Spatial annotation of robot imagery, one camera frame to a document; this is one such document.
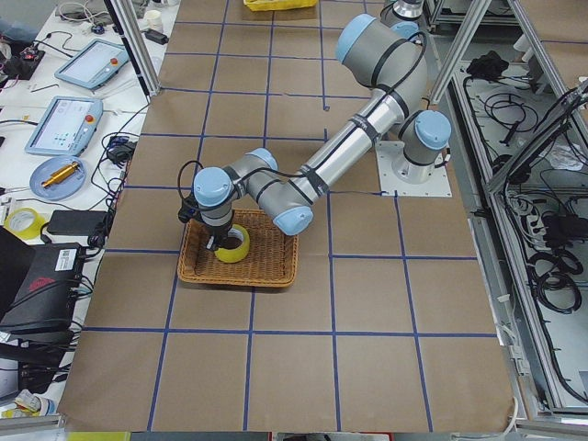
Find far teach pendant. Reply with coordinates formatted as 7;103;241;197
54;39;130;90

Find teach pendant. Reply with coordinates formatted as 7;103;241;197
25;96;103;156
54;39;130;90

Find blue bowl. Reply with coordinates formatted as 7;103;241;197
29;155;86;201

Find near teach pendant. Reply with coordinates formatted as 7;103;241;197
25;96;103;156

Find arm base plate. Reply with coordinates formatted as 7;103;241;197
376;141;452;198

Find yellow plastic basket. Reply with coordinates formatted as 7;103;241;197
243;0;318;12

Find brass cylinder tool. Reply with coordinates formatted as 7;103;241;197
41;162;80;188

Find spare yellow tape roll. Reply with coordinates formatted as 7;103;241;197
4;208;46;241

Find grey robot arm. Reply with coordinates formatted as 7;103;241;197
178;14;452;251

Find black computer box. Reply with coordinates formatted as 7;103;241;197
1;228;86;335

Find black power brick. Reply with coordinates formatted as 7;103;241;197
47;210;107;236

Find aluminium frame post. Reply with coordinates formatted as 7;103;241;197
104;0;161;97

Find brown wicker basket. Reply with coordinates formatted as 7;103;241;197
177;209;299;288

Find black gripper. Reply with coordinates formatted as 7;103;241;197
204;222;232;251

